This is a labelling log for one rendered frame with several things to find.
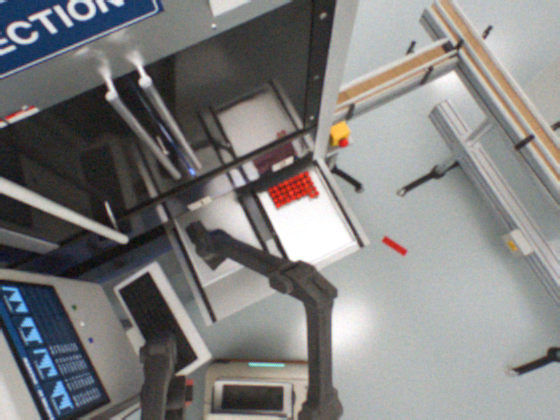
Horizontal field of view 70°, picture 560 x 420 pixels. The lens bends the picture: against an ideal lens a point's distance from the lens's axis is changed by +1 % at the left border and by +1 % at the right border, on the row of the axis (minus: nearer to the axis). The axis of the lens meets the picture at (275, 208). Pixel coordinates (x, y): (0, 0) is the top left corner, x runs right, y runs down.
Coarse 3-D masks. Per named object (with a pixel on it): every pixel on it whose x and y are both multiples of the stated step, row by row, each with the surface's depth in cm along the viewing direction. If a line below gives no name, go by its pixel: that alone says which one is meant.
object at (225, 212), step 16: (208, 208) 160; (224, 208) 160; (240, 208) 158; (176, 224) 156; (208, 224) 158; (224, 224) 158; (240, 224) 158; (240, 240) 156; (256, 240) 154; (192, 256) 155; (208, 272) 154; (224, 272) 153
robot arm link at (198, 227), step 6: (192, 222) 131; (198, 222) 132; (186, 228) 133; (192, 228) 132; (198, 228) 131; (204, 228) 132; (186, 234) 134; (192, 234) 131; (198, 234) 129; (192, 240) 132; (198, 240) 124; (204, 240) 124; (198, 246) 125; (204, 246) 124
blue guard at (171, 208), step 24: (288, 144) 135; (312, 144) 145; (240, 168) 134; (264, 168) 145; (192, 192) 134; (216, 192) 144; (144, 216) 134; (168, 216) 144; (96, 240) 133; (48, 264) 133; (72, 264) 143
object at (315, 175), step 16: (320, 176) 159; (320, 192) 160; (272, 208) 159; (288, 208) 159; (304, 208) 159; (320, 208) 159; (336, 208) 157; (272, 224) 154; (288, 224) 157; (304, 224) 157; (320, 224) 157; (336, 224) 157; (288, 240) 156; (304, 240) 155; (320, 240) 155; (336, 240) 155; (352, 240) 155; (288, 256) 151; (304, 256) 154; (320, 256) 154
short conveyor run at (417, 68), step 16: (432, 48) 167; (448, 48) 170; (400, 64) 168; (416, 64) 168; (432, 64) 165; (448, 64) 167; (352, 80) 167; (368, 80) 167; (384, 80) 167; (400, 80) 166; (416, 80) 166; (432, 80) 174; (352, 96) 165; (368, 96) 165; (384, 96) 165; (400, 96) 174; (336, 112) 164; (352, 112) 162
